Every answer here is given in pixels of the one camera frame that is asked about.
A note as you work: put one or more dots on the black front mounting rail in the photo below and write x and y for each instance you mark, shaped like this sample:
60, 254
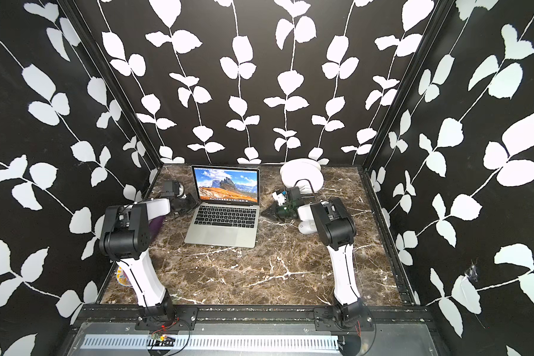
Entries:
324, 318

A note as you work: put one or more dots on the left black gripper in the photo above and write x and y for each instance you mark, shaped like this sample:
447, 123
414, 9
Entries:
193, 204

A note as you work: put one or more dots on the white plates stack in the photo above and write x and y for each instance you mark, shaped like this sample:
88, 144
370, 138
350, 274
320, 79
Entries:
293, 170

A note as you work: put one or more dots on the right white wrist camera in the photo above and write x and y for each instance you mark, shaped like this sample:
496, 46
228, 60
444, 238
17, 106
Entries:
281, 197

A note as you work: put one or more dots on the black wire plate rack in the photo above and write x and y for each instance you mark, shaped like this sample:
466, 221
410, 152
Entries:
306, 189

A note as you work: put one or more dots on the white wireless mouse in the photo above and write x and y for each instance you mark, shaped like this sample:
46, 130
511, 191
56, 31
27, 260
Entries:
307, 227

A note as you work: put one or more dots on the silver laptop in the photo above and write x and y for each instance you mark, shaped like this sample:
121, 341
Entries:
229, 207

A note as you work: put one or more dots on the purple yellow toy bowl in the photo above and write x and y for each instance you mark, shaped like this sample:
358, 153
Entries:
122, 278

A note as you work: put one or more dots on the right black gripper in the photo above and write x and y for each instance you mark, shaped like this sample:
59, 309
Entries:
275, 214

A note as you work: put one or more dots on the purple eggplant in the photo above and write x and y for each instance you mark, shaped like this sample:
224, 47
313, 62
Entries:
155, 227

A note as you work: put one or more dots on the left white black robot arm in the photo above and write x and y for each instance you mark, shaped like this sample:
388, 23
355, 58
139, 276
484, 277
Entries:
127, 233

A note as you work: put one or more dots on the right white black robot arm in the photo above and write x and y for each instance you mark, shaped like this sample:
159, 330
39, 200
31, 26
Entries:
336, 230

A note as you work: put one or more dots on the white perforated cable duct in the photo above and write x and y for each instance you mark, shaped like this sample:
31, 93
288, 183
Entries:
241, 343

